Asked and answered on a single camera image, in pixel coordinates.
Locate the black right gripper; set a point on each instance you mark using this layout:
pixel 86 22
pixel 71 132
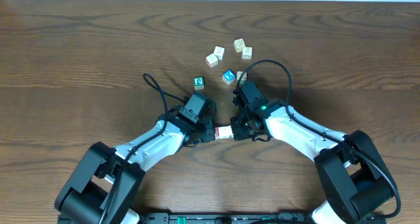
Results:
pixel 238 133

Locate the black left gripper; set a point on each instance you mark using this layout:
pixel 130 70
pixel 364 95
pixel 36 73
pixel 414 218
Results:
pixel 212 139

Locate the red letter A block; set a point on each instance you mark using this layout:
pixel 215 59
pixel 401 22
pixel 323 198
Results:
pixel 216 132

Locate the plain white block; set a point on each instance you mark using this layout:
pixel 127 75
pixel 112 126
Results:
pixel 224 132

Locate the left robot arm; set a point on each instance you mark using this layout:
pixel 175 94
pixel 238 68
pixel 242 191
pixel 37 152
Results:
pixel 103 186

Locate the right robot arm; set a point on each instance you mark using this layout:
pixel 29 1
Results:
pixel 357 184

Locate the green letter block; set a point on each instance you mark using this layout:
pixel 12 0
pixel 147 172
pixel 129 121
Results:
pixel 199 83

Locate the teal picture block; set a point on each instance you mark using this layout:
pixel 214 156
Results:
pixel 241 77

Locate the blue letter X block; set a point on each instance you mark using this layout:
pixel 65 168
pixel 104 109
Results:
pixel 228 77

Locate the red edged white block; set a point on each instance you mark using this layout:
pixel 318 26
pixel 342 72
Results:
pixel 211 60

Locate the white picture block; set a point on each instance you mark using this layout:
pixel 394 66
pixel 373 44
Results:
pixel 219 52

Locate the tan picture block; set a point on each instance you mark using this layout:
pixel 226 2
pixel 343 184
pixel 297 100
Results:
pixel 247 53

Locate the yellow picture block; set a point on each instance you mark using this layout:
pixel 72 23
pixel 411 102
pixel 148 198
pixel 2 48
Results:
pixel 239 44

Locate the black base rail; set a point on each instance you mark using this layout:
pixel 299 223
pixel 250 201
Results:
pixel 229 218

